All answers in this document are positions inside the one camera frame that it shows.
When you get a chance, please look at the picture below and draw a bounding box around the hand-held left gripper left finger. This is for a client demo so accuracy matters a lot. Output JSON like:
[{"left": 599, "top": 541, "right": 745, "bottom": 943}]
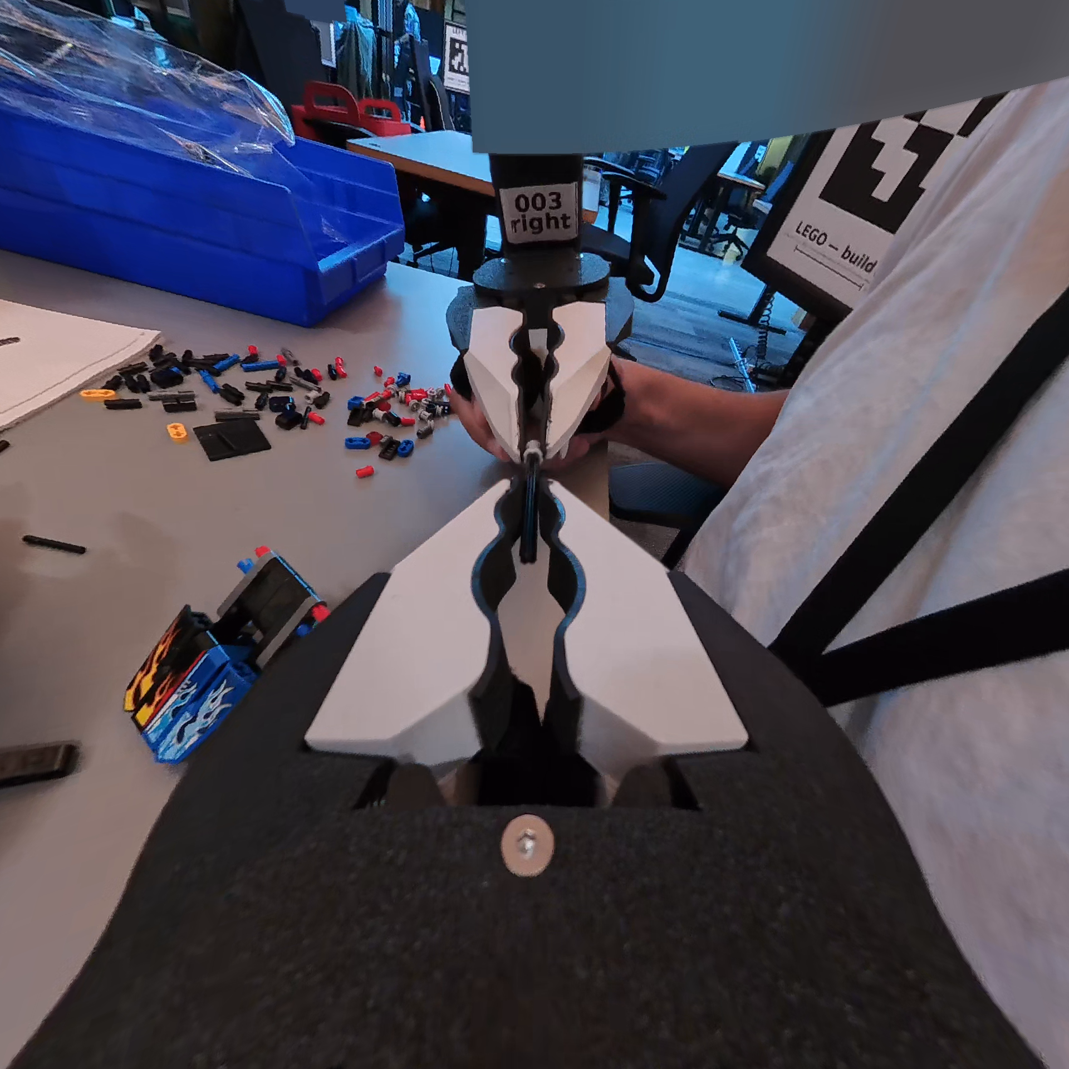
[{"left": 305, "top": 478, "right": 529, "bottom": 805}]

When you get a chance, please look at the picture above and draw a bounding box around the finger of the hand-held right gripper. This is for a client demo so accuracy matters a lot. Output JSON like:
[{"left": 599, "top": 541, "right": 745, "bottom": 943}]
[
  {"left": 534, "top": 301, "right": 613, "bottom": 460},
  {"left": 462, "top": 305, "right": 536, "bottom": 459}
]

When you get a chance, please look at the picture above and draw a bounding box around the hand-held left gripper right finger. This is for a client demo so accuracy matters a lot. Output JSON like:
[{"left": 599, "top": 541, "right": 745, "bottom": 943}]
[{"left": 534, "top": 478, "right": 748, "bottom": 805}]

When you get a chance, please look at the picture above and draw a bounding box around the flame-printed lego vehicle assembly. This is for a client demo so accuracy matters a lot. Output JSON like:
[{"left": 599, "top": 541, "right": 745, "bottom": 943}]
[{"left": 125, "top": 547, "right": 331, "bottom": 765}]

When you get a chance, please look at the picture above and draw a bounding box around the black lego truck chassis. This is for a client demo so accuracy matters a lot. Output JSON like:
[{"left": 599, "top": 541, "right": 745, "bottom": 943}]
[{"left": 0, "top": 742, "right": 80, "bottom": 788}]

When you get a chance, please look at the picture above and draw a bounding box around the pile of small lego pieces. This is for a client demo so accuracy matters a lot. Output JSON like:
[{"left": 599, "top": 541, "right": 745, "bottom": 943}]
[{"left": 79, "top": 342, "right": 456, "bottom": 481}]

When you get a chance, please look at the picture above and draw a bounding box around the black lego plate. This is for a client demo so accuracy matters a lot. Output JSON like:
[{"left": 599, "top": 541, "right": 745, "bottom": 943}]
[{"left": 192, "top": 418, "right": 272, "bottom": 462}]

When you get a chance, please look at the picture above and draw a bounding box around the lego instruction booklet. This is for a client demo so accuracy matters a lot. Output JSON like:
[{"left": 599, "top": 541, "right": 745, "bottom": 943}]
[{"left": 0, "top": 299, "right": 161, "bottom": 431}]

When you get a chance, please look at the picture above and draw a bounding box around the person's right hand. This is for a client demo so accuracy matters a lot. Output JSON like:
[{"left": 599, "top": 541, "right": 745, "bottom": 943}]
[{"left": 451, "top": 359, "right": 669, "bottom": 474}]

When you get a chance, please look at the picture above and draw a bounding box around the black office chair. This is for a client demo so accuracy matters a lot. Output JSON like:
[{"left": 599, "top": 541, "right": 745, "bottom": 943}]
[{"left": 585, "top": 144, "right": 694, "bottom": 303}]

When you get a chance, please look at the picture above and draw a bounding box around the wooden background table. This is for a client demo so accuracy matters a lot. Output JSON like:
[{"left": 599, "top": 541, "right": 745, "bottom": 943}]
[{"left": 346, "top": 129, "right": 598, "bottom": 227}]

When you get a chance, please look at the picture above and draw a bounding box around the black mesh chair armrest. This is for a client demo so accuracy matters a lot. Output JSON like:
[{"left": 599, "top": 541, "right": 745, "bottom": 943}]
[{"left": 608, "top": 462, "right": 728, "bottom": 569}]

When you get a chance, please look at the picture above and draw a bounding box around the person's white shirt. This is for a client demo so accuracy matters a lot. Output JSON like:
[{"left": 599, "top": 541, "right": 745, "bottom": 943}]
[{"left": 680, "top": 79, "right": 1069, "bottom": 1069}]

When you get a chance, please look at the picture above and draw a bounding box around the marker sign board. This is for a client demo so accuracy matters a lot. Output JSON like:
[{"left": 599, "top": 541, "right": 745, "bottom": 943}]
[{"left": 742, "top": 92, "right": 1016, "bottom": 318}]

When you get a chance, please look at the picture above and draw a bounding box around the blue storage bin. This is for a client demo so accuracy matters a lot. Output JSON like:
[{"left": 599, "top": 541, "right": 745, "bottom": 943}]
[{"left": 0, "top": 109, "right": 406, "bottom": 328}]

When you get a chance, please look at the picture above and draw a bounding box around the clear plastic bag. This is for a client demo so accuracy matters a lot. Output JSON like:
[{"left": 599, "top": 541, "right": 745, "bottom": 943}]
[{"left": 0, "top": 0, "right": 297, "bottom": 180}]

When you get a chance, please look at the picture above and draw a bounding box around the black harness strap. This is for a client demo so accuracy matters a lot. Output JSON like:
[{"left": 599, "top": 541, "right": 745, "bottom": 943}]
[{"left": 768, "top": 288, "right": 1069, "bottom": 709}]

